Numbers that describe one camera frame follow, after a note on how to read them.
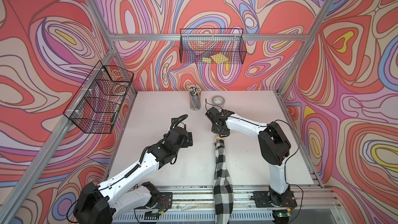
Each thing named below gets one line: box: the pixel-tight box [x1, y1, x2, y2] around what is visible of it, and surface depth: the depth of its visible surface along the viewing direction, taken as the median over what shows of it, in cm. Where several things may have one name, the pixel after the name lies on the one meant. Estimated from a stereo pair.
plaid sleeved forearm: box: [213, 138, 234, 224], surface depth 73 cm
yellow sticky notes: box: [202, 52, 230, 64], surface depth 92 cm
